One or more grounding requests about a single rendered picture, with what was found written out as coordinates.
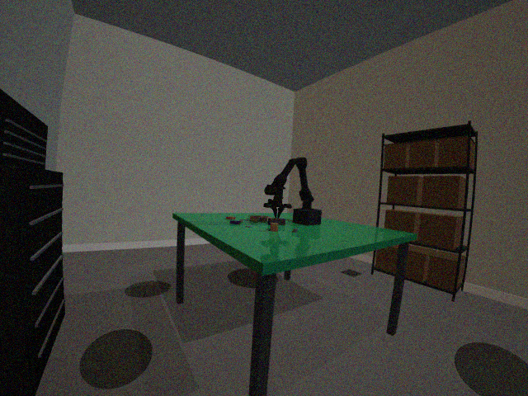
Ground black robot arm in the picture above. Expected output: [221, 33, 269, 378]
[265, 157, 314, 210]

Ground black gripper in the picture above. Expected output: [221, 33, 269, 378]
[263, 196, 292, 219]

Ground tan rectangular tray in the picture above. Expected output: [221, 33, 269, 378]
[250, 215, 271, 222]

